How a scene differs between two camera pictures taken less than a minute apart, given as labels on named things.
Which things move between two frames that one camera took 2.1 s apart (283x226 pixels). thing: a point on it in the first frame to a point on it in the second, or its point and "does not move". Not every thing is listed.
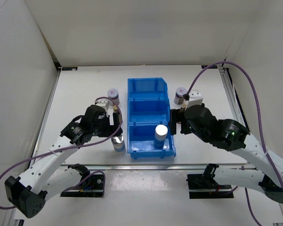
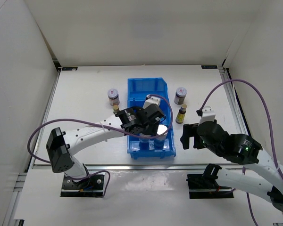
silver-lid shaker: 118,143 to 144,143
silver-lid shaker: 161,132 does not move
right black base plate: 204,186 does not move
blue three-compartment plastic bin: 147,107 does not move
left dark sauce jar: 112,93 does not move
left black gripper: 110,130 to 153,128
